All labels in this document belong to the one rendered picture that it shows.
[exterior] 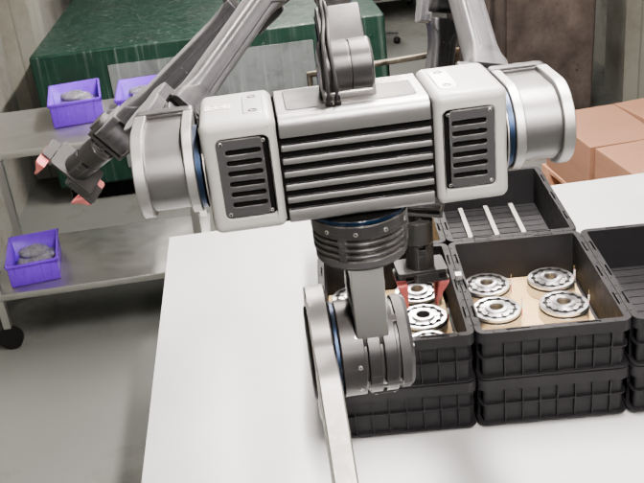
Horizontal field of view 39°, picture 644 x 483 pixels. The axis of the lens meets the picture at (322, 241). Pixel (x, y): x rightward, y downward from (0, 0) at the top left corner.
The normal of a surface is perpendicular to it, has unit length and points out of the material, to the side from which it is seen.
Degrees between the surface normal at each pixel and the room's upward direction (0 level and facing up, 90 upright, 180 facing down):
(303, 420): 0
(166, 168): 68
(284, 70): 90
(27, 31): 90
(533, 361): 90
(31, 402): 0
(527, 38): 92
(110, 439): 0
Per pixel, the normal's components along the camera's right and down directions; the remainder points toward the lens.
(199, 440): -0.10, -0.89
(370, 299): 0.10, 0.43
